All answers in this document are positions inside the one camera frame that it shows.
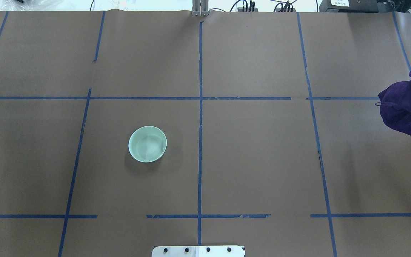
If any aluminium frame post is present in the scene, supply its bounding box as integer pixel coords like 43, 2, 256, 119
192, 0, 210, 17

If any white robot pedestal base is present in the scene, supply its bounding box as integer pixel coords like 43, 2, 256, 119
151, 245, 246, 257

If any light green bowl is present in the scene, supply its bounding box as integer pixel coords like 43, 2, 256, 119
128, 126, 167, 163

